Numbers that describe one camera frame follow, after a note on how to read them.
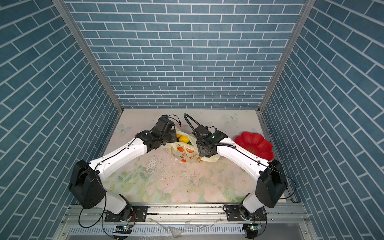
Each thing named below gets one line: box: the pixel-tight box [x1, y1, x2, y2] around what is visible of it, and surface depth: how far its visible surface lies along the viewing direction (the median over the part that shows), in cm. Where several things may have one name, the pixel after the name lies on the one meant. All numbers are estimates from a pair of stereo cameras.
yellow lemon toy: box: [179, 135, 190, 144], surface depth 92 cm
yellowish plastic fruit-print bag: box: [161, 130, 221, 163], surface depth 84 cm
